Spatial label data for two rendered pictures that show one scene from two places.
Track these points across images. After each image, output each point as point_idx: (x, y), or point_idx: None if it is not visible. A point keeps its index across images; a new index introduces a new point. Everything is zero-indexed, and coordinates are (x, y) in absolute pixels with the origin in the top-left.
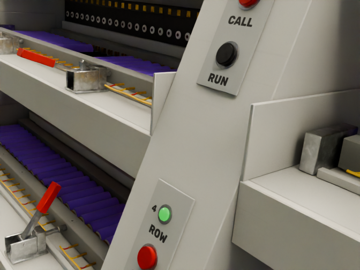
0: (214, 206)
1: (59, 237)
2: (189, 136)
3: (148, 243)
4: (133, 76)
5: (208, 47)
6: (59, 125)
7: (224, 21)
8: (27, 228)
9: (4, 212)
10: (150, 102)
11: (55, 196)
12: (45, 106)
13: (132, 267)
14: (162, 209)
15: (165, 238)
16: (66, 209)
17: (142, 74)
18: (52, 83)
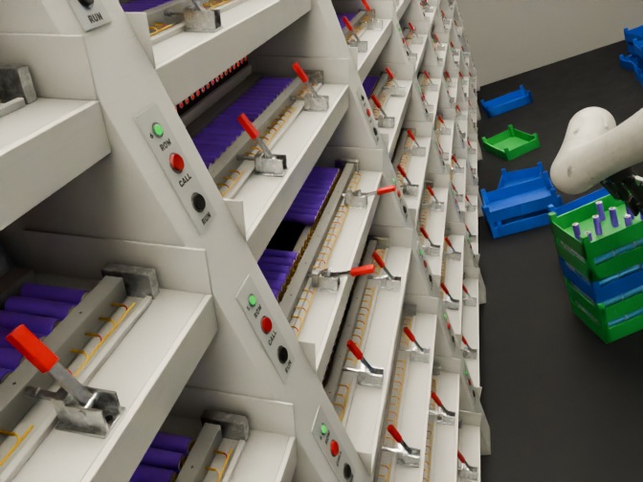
0: (390, 164)
1: (368, 287)
2: (383, 159)
3: (396, 190)
4: (346, 182)
5: (371, 134)
6: (369, 227)
7: (369, 123)
8: (389, 274)
9: (379, 317)
10: (353, 181)
11: (353, 293)
12: (366, 230)
13: (399, 201)
14: (393, 179)
15: (395, 184)
16: (358, 281)
17: (341, 181)
18: (364, 216)
